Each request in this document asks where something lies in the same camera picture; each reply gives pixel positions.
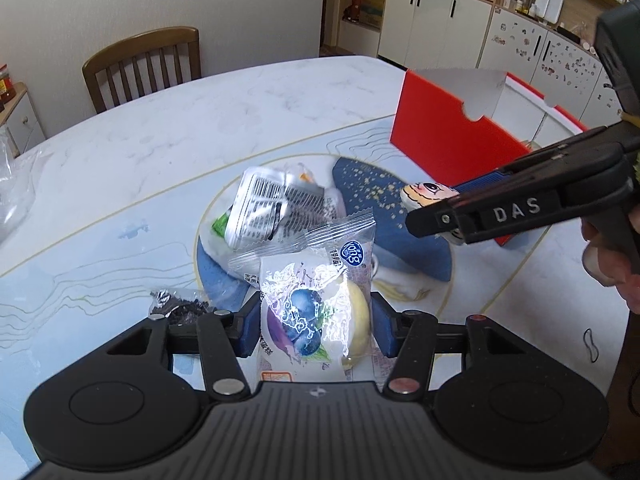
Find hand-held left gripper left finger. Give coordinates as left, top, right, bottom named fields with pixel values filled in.
left=102, top=300, right=263, bottom=403

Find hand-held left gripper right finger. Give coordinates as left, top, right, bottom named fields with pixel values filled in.
left=371, top=292, right=526, bottom=403

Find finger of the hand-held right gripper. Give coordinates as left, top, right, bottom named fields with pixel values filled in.
left=405, top=144, right=635, bottom=247
left=457, top=125, right=640, bottom=196

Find blueberry bread packet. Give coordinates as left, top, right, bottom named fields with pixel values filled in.
left=227, top=211, right=376, bottom=386

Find black clear packet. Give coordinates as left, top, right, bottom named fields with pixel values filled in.
left=149, top=287, right=217, bottom=328

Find red cardboard box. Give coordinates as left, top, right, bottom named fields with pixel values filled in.
left=390, top=67, right=591, bottom=250

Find silver foil packet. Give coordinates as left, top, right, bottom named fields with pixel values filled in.
left=224, top=166, right=331, bottom=251

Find white marble desktop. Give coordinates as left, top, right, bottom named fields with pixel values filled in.
left=0, top=55, right=632, bottom=480

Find person's right hand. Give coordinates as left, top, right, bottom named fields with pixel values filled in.
left=581, top=217, right=640, bottom=313

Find white stickered cabinet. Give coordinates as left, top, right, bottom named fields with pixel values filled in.
left=480, top=7, right=623, bottom=128

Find black elastic loop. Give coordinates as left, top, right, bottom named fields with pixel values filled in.
left=583, top=328, right=601, bottom=364

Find clear plastic bag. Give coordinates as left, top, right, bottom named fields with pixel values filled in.
left=0, top=125, right=48, bottom=243

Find brown wooden chair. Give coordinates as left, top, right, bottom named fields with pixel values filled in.
left=82, top=26, right=202, bottom=113

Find white side cabinet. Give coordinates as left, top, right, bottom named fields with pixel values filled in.
left=0, top=82, right=47, bottom=157

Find red lidded jar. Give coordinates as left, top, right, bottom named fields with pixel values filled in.
left=0, top=64, right=17, bottom=102

